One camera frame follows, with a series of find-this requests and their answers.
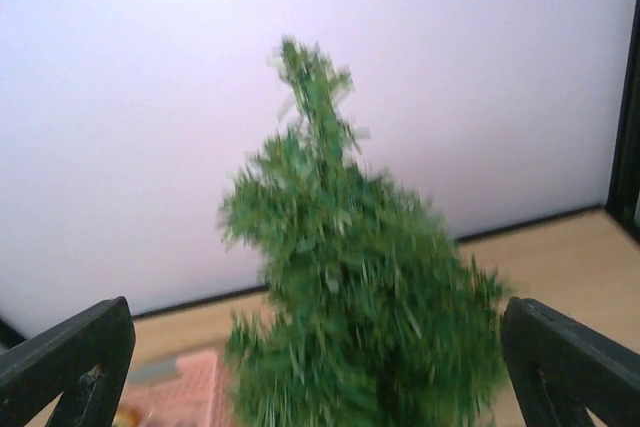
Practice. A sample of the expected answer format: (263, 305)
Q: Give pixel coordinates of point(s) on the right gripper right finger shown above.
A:
(562, 371)

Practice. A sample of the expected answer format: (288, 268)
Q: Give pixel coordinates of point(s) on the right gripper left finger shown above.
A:
(81, 364)

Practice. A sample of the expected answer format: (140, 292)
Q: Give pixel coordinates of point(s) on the pink plastic basket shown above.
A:
(183, 390)

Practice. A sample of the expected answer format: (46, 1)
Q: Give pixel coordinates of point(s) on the small green christmas tree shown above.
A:
(377, 318)

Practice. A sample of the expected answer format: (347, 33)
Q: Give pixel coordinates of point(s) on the gold bauble ornament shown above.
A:
(126, 418)

